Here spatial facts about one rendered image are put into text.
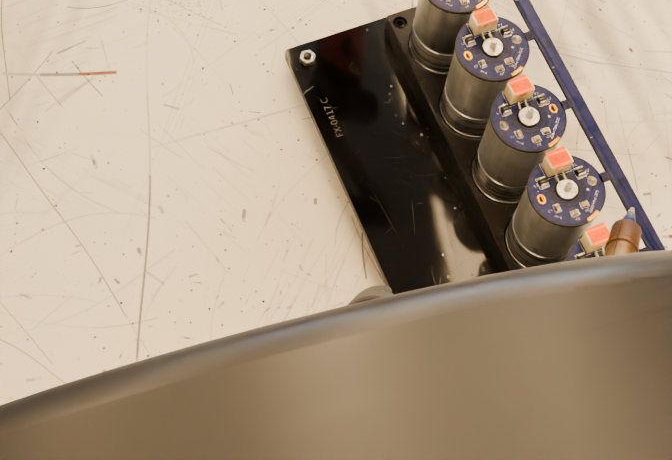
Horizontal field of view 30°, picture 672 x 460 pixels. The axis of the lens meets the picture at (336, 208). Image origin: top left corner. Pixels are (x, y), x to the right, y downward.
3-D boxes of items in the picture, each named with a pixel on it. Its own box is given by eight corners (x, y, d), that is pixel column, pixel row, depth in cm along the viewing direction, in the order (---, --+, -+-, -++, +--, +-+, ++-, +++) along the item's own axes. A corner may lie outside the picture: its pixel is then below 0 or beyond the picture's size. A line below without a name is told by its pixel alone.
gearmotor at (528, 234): (519, 291, 44) (550, 234, 39) (490, 230, 45) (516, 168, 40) (581, 267, 44) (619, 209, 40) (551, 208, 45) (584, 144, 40)
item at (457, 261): (638, 372, 44) (647, 363, 43) (453, 447, 43) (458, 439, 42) (452, 9, 50) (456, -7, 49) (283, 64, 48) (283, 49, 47)
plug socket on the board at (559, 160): (550, 185, 40) (555, 176, 39) (539, 162, 40) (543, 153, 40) (573, 177, 40) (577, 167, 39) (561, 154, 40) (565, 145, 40)
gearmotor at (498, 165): (486, 222, 45) (511, 159, 40) (457, 164, 46) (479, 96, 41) (547, 200, 45) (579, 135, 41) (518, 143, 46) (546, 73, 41)
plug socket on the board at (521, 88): (513, 112, 41) (517, 102, 40) (502, 90, 41) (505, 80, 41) (535, 104, 41) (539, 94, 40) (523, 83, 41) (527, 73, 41)
